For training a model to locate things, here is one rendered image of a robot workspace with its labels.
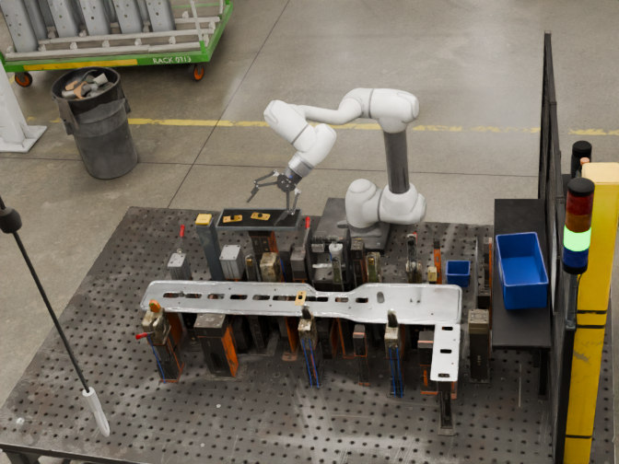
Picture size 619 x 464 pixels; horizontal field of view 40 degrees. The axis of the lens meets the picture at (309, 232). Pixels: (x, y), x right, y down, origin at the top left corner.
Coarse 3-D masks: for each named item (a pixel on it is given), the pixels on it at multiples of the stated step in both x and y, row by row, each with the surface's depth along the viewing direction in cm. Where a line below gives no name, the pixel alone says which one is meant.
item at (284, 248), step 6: (282, 246) 371; (288, 246) 371; (282, 252) 370; (288, 252) 369; (282, 258) 372; (288, 258) 371; (288, 264) 374; (288, 270) 377; (288, 276) 379; (288, 282) 381; (294, 282) 381; (294, 300) 389
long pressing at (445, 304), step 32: (160, 288) 376; (192, 288) 373; (224, 288) 370; (256, 288) 367; (288, 288) 365; (384, 288) 357; (416, 288) 354; (448, 288) 351; (352, 320) 346; (384, 320) 343; (416, 320) 340; (448, 320) 338
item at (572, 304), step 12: (576, 180) 222; (588, 180) 222; (576, 192) 220; (588, 192) 219; (564, 264) 238; (576, 276) 241; (576, 288) 244; (576, 300) 248; (576, 312) 251; (576, 324) 254
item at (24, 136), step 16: (0, 64) 653; (0, 80) 654; (0, 96) 657; (0, 112) 668; (16, 112) 675; (0, 128) 679; (16, 128) 676; (32, 128) 700; (0, 144) 687; (16, 144) 684; (32, 144) 682
